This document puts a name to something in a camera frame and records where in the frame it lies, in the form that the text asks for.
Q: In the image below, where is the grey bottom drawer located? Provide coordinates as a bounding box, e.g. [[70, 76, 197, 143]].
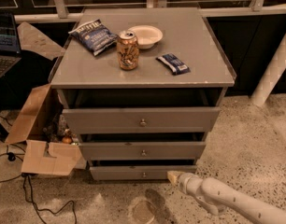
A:
[[90, 165, 197, 180]]

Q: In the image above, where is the grey drawer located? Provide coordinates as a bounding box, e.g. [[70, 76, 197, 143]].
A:
[[79, 142, 206, 161], [90, 165, 197, 180], [63, 107, 220, 134]]

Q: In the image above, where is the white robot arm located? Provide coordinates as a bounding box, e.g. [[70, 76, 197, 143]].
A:
[[167, 171, 286, 224]]

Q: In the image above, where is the grey middle drawer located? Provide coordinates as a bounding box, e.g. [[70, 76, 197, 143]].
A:
[[79, 142, 206, 161]]

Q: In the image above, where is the grey top drawer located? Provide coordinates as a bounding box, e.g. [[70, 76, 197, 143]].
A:
[[63, 107, 220, 134]]

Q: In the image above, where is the grey drawer cabinet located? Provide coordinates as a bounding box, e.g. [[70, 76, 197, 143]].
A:
[[51, 7, 236, 170]]

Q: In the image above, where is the open cardboard box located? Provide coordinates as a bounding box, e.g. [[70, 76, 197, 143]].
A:
[[6, 21, 84, 176]]

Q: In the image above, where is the blue snack bar wrapper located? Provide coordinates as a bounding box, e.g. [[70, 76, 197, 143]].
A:
[[156, 53, 191, 76]]

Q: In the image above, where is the small orange bottle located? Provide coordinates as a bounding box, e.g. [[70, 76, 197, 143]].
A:
[[62, 129, 73, 144]]

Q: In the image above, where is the gold drink can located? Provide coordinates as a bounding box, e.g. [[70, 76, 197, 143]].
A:
[[117, 30, 139, 70]]

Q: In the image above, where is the white paper bowl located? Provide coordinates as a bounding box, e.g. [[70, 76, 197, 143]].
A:
[[130, 25, 163, 49]]

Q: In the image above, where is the white metal railing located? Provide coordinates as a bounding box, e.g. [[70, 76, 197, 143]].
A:
[[0, 0, 286, 95]]

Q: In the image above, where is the blue chip bag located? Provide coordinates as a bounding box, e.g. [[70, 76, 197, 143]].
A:
[[69, 20, 117, 56]]

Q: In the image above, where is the black laptop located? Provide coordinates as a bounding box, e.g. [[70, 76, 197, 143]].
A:
[[0, 11, 21, 78]]

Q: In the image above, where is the black floor cable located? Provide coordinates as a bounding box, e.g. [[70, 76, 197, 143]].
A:
[[0, 112, 78, 224]]

